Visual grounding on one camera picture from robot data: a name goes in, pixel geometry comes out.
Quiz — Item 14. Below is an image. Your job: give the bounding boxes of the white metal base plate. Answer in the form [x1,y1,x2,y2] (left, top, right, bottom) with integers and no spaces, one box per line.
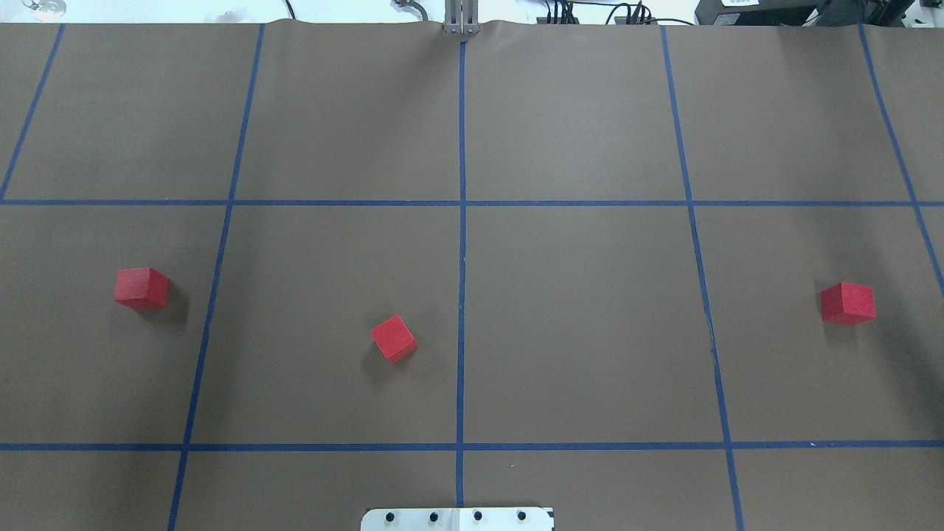
[360,507,555,530]

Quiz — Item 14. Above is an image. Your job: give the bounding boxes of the red block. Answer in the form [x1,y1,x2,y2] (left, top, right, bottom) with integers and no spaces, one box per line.
[370,315,418,365]
[114,268,170,310]
[819,282,877,326]

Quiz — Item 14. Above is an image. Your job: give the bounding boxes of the black device at table edge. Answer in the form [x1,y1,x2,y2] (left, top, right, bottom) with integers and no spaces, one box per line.
[695,1,915,27]

